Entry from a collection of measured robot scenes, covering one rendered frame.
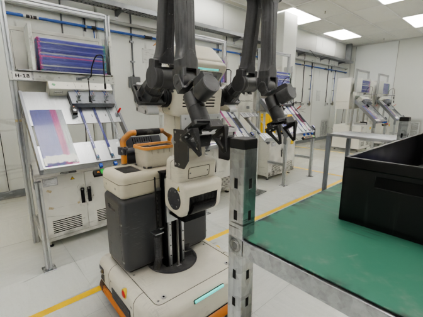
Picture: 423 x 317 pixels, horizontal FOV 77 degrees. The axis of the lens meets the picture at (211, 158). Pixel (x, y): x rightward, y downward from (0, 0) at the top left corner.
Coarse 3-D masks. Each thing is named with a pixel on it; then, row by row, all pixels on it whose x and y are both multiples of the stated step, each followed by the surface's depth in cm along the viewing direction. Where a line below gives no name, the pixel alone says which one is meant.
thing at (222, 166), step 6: (210, 150) 312; (216, 150) 318; (210, 156) 313; (216, 156) 320; (216, 162) 321; (222, 162) 328; (228, 162) 336; (216, 168) 323; (222, 168) 330; (228, 168) 338; (216, 174) 324; (222, 174) 332; (228, 174) 339; (222, 180) 333; (228, 180) 342; (222, 186) 335; (228, 186) 343
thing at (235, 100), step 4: (224, 88) 128; (228, 88) 126; (232, 88) 124; (228, 92) 126; (232, 92) 125; (236, 92) 125; (240, 92) 126; (228, 96) 126; (232, 96) 126; (236, 96) 127; (228, 100) 128; (232, 100) 128; (236, 100) 129
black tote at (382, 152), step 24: (408, 144) 69; (360, 168) 43; (384, 168) 40; (408, 168) 38; (360, 192) 43; (384, 192) 41; (408, 192) 38; (360, 216) 44; (384, 216) 41; (408, 216) 39; (408, 240) 39
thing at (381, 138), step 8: (328, 136) 310; (336, 136) 302; (344, 136) 293; (352, 136) 286; (360, 136) 279; (368, 136) 278; (376, 136) 278; (384, 136) 278; (392, 136) 278; (328, 144) 312; (328, 152) 313; (328, 160) 316; (328, 168) 319
